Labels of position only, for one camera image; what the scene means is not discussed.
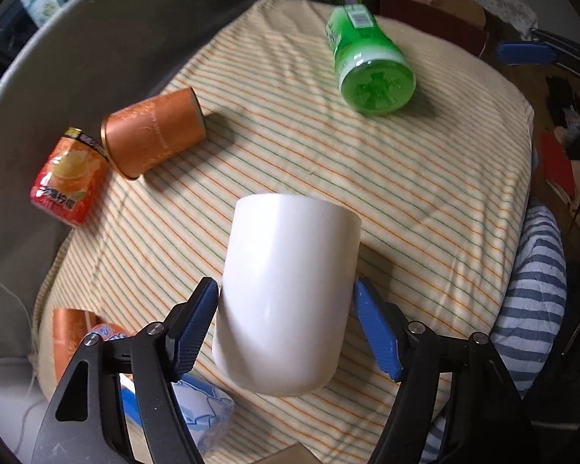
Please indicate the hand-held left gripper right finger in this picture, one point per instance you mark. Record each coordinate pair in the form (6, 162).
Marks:
(373, 321)

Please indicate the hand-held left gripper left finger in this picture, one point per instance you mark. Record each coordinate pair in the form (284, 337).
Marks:
(196, 321)

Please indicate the white cup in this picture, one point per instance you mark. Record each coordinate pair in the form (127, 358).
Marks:
(287, 295)

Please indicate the orange printed can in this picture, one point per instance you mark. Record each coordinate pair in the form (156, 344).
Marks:
(70, 343)

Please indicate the striped cloth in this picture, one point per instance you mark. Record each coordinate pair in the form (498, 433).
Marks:
(319, 179)

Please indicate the blue striped clothing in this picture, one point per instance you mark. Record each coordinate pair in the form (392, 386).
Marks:
(531, 299)

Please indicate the red orange snack packet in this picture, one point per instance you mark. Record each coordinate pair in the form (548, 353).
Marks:
(70, 176)

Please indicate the orange cylindrical tin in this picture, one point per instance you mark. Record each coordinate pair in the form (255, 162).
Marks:
(152, 131)

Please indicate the red book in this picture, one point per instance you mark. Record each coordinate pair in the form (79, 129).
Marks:
(557, 164)

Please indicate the green plastic bottle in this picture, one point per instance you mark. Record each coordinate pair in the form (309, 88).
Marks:
(367, 65)

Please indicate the right hand-held gripper finger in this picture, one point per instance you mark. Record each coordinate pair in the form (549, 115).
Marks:
(527, 52)

